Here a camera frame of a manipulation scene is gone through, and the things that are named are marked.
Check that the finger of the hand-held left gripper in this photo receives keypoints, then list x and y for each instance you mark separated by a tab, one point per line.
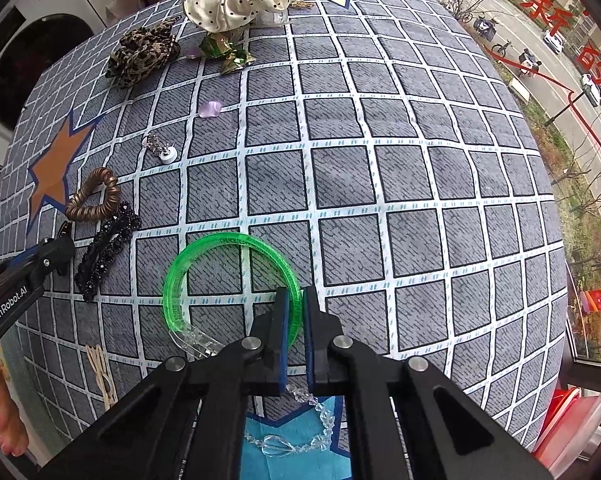
55	255
28	256

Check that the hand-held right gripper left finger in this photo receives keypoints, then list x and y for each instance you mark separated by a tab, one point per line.
280	345

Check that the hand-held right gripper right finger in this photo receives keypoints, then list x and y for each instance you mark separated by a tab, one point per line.
310	345

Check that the black beaded hair clip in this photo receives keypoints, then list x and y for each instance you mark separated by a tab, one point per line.
105	255

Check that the green translucent bangle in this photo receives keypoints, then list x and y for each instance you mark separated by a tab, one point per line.
180	270

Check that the person's left hand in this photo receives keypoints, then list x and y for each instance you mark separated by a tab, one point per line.
5	420

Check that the clear plastic hair clip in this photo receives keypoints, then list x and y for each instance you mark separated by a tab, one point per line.
195	342

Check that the silver earring with white base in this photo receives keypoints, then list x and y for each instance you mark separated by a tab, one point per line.
166	154

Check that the grey checked star print cloth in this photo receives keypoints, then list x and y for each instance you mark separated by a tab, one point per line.
405	185

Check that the white washing machine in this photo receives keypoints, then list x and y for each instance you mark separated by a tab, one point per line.
30	50

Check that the purple translucent stone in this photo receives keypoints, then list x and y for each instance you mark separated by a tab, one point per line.
210	109

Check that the leopard print scrunchie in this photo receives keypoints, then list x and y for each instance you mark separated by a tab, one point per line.
140	55

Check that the green foil wrapper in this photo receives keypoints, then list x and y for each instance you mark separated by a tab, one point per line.
225	50

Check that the small white packet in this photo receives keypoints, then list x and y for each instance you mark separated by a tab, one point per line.
273	17

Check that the small gold hair pin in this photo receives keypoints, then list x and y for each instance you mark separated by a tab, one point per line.
303	5

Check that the red window decal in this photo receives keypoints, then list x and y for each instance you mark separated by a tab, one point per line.
570	35

